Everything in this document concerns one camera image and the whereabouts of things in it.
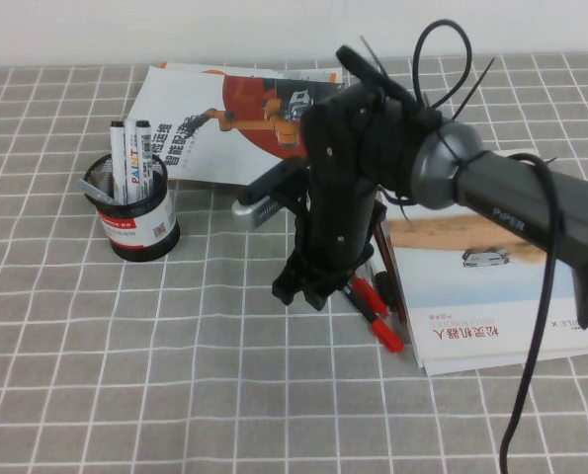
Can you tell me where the booklet with desert picture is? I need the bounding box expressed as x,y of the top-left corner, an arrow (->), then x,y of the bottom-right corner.
379,147 -> 588,359

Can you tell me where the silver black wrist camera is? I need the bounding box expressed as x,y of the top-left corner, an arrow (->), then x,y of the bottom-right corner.
230,157 -> 314,230

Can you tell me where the white whiteboard marker black cap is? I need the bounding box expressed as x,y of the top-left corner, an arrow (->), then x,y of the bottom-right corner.
368,256 -> 399,308

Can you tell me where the black mesh pen holder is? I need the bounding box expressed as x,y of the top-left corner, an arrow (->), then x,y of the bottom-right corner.
83,152 -> 182,262

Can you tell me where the grey white-checked tablecloth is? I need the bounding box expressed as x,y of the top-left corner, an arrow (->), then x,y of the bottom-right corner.
0,51 -> 588,474

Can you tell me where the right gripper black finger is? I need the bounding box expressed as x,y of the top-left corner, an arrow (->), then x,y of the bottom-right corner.
305,277 -> 350,313
272,269 -> 315,305

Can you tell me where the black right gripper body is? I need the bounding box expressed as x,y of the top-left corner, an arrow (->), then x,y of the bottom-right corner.
272,88 -> 388,288

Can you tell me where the white paint marker black cap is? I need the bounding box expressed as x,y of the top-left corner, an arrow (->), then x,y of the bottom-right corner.
133,118 -> 156,198
109,119 -> 129,204

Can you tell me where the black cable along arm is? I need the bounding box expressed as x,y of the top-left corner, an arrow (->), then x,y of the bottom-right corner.
499,152 -> 567,474

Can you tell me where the black zip tie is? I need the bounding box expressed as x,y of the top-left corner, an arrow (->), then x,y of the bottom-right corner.
383,189 -> 416,226
359,33 -> 391,81
433,55 -> 497,122

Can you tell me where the grey translucent pen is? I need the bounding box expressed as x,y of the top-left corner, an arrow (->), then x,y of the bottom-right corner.
77,178 -> 116,204

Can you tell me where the white brochure orange corner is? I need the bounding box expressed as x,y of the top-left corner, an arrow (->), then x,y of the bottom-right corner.
155,60 -> 345,86

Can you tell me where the black looped cable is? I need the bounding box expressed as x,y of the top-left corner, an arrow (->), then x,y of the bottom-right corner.
334,19 -> 474,130

